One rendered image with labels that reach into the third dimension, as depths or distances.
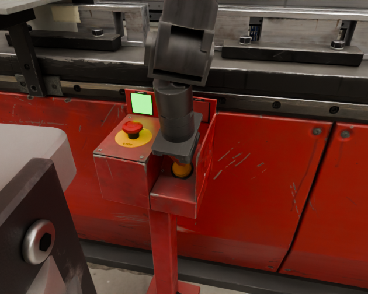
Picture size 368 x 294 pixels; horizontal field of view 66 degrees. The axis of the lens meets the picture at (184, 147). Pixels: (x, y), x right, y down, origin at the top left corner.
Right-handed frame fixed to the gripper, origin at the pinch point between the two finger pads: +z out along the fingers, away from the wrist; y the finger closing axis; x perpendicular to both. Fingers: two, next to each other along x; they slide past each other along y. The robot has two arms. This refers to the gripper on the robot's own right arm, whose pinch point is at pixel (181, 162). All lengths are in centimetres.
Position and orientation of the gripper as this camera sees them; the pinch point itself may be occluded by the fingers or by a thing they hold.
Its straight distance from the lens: 56.2
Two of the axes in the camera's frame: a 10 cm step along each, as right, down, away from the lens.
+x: -9.6, -1.7, 2.2
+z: 0.6, 6.4, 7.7
